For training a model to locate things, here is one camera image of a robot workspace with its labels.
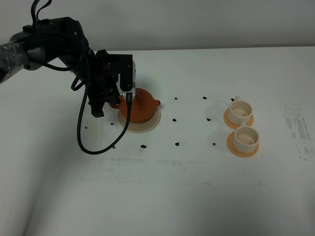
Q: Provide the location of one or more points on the brown clay teapot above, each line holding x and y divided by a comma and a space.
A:
143, 106

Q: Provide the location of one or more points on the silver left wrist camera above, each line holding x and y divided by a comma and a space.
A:
127, 80

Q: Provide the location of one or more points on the orange saucer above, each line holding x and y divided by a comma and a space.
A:
234, 126
229, 143

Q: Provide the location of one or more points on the orange near saucer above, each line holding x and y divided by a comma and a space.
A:
229, 143

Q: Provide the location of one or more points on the orange far saucer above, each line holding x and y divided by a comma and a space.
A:
234, 126

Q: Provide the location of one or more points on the white near teacup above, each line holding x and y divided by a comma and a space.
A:
245, 138

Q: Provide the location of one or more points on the beige round teapot coaster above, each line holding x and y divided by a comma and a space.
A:
147, 125

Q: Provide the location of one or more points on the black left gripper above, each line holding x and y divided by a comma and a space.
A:
105, 70

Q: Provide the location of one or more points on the white teacup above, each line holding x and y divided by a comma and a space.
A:
245, 138
239, 111

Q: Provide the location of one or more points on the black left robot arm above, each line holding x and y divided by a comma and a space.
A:
60, 44

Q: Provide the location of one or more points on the white far teacup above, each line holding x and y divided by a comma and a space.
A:
239, 111

